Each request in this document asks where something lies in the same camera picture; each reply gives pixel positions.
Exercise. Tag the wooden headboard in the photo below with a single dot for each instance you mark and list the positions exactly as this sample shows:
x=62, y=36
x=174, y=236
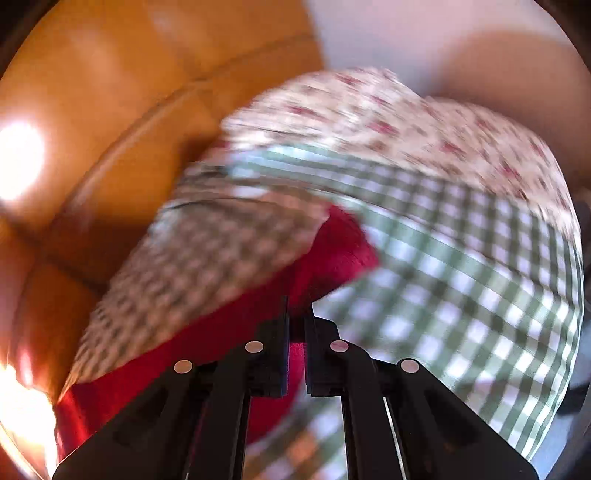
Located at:
x=138, y=92

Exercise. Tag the red knit garment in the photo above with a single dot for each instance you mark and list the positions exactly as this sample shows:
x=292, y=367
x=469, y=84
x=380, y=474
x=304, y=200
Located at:
x=323, y=258

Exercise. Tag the floral pillow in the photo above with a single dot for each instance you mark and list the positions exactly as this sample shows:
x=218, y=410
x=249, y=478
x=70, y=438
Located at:
x=392, y=120

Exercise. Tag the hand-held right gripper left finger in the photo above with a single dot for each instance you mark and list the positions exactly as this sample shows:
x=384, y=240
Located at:
x=276, y=364

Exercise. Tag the green checkered bed sheet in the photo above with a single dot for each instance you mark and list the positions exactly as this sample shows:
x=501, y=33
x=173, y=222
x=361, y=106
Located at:
x=438, y=286

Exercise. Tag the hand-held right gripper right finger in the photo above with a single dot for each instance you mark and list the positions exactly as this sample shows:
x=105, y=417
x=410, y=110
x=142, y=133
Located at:
x=318, y=369

